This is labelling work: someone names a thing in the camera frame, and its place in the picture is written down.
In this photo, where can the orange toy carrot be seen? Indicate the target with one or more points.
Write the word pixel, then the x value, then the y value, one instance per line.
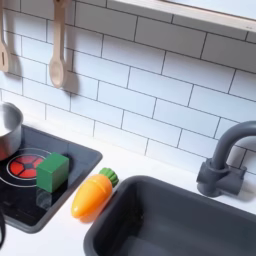
pixel 90 196

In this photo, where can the green wooden block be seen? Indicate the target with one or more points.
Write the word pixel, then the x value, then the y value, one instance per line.
pixel 51 173

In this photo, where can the wooden spoon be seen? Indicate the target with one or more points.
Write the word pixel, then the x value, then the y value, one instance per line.
pixel 57 66

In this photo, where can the steel pot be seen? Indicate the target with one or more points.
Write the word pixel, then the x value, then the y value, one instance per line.
pixel 10 133

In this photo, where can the black toy stove top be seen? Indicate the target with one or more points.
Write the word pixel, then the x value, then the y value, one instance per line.
pixel 76 156

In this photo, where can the dark grey sink basin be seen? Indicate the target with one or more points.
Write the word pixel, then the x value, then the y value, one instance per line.
pixel 166 220

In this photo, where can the dark grey tap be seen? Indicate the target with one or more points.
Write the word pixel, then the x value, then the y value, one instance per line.
pixel 216 176

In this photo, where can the wooden shelf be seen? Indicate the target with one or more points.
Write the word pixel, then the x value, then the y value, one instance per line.
pixel 186 11

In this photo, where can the wooden slotted spatula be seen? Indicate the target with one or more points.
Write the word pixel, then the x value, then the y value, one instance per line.
pixel 4 56

